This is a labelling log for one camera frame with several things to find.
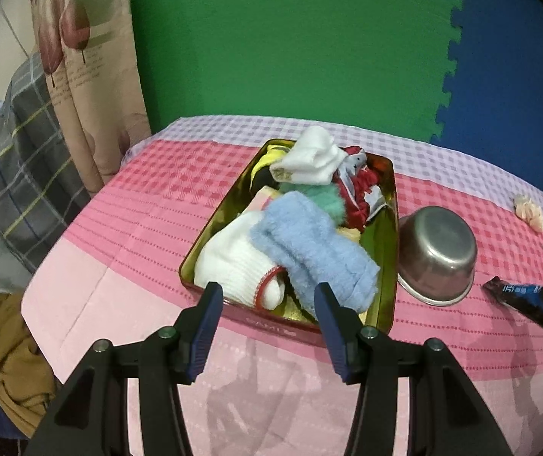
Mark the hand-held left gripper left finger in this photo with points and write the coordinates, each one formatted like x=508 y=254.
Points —
x=205 y=335

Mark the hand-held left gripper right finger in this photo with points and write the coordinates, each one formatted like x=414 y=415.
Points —
x=331 y=337

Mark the dark snack packet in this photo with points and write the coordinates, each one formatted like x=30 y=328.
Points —
x=507 y=290

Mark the white knit glove red cuff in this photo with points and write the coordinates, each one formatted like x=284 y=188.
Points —
x=228 y=256

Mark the gold metal tin box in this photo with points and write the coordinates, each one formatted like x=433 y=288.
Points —
x=381 y=270

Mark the light blue fuzzy sock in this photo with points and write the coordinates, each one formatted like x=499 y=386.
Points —
x=309 y=247

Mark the green fuzzy sock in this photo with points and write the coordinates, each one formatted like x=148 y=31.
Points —
x=328 y=202

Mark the red white patterned sock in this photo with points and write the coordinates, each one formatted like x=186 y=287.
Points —
x=359 y=199

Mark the white sock with label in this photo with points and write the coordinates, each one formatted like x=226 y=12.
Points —
x=314 y=156

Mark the cream wrapped snack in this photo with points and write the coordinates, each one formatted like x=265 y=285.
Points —
x=529 y=211

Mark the pink checked tablecloth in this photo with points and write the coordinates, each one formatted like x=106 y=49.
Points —
x=133 y=247

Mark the stainless steel bowl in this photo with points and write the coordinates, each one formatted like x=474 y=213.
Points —
x=438 y=247

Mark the pink yellow fuzzy sock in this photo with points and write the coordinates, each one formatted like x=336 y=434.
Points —
x=262 y=200

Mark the yellow black sock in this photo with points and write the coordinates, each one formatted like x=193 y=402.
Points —
x=264 y=173

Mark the brown cloth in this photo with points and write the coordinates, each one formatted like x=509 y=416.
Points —
x=15 y=365

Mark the blue foam mat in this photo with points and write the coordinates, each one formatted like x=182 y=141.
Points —
x=504 y=80

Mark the grey plaid cloth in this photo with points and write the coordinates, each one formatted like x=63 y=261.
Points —
x=29 y=161

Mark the beige floral curtain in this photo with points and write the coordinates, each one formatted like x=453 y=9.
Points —
x=95 y=80

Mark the green foam mat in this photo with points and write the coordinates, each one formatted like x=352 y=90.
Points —
x=290 y=42

